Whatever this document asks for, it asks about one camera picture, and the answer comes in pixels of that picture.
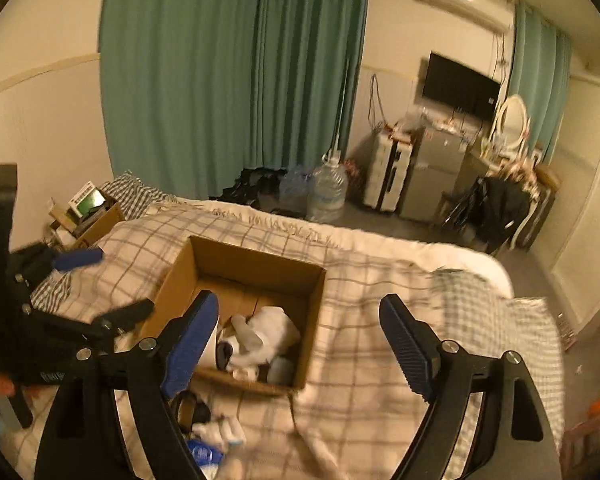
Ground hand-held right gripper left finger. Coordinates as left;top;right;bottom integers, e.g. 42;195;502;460
36;290;221;480

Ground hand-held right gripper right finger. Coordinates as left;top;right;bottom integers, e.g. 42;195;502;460
378;294;563;480

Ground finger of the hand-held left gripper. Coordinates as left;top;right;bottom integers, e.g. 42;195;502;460
50;247;105;274
92;299;155;334

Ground brown cardboard box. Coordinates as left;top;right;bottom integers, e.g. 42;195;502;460
138;235;327;397

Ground plaid blanket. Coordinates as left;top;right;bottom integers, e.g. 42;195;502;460
0;200;566;480

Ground small cardboard box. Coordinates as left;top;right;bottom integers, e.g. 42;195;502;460
47;182;126;252

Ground green and white box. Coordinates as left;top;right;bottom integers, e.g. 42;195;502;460
68;185;105;217

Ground white cloth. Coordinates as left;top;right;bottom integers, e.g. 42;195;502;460
230;306;301;367

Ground checked pillow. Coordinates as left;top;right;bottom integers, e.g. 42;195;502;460
100;171;181;221

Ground small-check bed sheet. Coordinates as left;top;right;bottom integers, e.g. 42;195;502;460
430;269;566;453

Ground white socks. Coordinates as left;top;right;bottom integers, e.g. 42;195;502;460
192;416;245;445

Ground grey sock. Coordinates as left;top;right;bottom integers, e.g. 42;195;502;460
267;357;295;385

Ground blue packet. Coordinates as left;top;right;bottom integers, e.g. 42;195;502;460
186;440;225;469

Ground grey mini fridge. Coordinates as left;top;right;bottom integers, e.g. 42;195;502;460
399;127;469;222

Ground black jacket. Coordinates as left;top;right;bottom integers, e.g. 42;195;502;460
472;176;532;247

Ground white suitcase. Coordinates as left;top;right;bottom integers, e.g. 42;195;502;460
364;132;413;212

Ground large clear water bottle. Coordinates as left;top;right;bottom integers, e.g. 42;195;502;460
307;152;349;224

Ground black clothes pile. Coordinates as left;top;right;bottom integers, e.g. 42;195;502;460
222;166;287;207

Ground small clear water bottle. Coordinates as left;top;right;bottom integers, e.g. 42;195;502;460
279;165;311;216

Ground wide green curtain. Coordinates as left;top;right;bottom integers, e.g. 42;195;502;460
98;0;371;202

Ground white oval mirror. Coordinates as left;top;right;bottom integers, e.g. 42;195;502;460
490;94;531;154

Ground black television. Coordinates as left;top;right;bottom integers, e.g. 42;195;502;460
422;51;502;122

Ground narrow green curtain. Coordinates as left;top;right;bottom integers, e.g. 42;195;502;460
508;0;574;155

